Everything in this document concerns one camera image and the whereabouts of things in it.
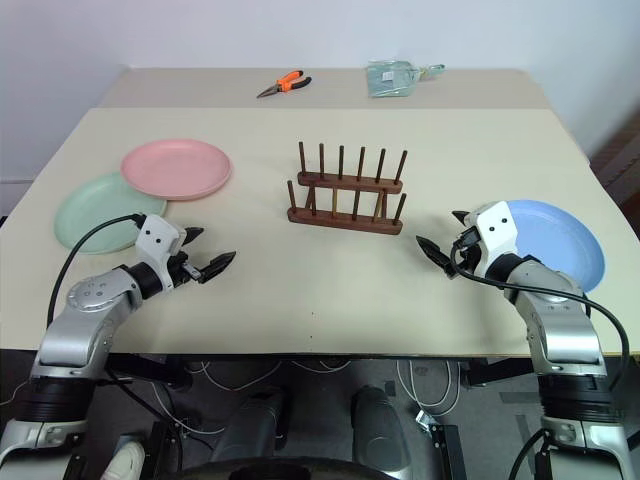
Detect black table leg bracket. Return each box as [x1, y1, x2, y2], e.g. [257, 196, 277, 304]
[415, 410, 470, 480]

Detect orange-handled pliers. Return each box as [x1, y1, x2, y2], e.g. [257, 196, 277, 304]
[255, 70, 314, 100]

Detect white shoe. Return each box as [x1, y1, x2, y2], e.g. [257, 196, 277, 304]
[101, 438, 147, 480]

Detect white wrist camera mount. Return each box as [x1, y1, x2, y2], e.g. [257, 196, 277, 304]
[134, 214, 184, 292]
[471, 200, 522, 277]

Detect white looped floor cable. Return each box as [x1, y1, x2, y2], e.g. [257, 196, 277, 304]
[395, 358, 464, 417]

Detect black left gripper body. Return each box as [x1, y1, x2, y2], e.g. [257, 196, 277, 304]
[166, 243, 202, 291]

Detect green plate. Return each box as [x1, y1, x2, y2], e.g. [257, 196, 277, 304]
[53, 171, 169, 256]

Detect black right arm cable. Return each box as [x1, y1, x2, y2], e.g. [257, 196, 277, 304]
[449, 238, 631, 401]

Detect dark rounded shape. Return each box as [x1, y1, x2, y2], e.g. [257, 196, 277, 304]
[349, 386, 427, 472]
[213, 384, 292, 467]

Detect pink plate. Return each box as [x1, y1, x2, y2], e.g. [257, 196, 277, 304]
[120, 139, 235, 203]

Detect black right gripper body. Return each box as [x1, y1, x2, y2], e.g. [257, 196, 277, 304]
[449, 225, 486, 276]

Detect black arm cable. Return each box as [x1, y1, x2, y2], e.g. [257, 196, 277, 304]
[46, 213, 146, 331]
[449, 238, 631, 401]

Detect black table frame beam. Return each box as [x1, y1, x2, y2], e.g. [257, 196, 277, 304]
[106, 352, 490, 392]

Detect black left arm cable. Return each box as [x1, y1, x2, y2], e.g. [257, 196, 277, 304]
[46, 213, 146, 331]

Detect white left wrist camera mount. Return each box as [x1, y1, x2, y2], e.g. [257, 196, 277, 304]
[134, 214, 184, 292]

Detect blue plate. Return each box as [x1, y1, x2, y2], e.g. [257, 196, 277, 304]
[503, 198, 608, 295]

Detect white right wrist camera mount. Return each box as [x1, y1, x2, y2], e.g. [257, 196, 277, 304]
[471, 200, 522, 277]

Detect brown wooden plate rack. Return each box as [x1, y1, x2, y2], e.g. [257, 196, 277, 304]
[286, 140, 409, 237]

